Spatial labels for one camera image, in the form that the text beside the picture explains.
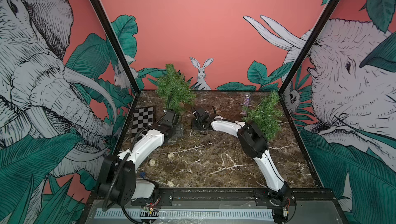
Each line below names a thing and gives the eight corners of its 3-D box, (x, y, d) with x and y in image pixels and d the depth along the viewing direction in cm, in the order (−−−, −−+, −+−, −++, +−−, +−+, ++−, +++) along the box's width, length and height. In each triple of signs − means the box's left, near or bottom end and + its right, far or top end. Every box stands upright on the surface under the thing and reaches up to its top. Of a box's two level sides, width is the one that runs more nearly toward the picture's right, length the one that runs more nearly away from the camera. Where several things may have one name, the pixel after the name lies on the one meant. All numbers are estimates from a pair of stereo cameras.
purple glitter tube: (243, 107, 113) (244, 104, 110) (243, 94, 121) (244, 91, 118) (249, 108, 112) (250, 105, 110) (249, 95, 121) (250, 92, 118)
